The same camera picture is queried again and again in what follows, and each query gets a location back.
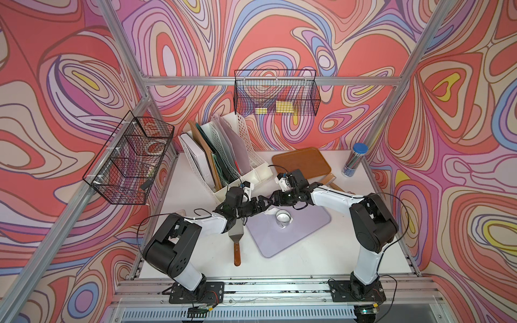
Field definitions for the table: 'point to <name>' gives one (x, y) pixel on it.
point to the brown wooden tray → (308, 160)
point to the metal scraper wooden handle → (236, 233)
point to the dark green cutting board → (228, 175)
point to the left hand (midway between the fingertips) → (270, 205)
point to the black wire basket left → (122, 171)
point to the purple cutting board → (269, 237)
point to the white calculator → (182, 212)
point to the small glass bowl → (283, 225)
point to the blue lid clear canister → (359, 150)
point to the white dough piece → (283, 217)
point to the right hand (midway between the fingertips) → (273, 206)
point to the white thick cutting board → (201, 159)
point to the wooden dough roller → (328, 179)
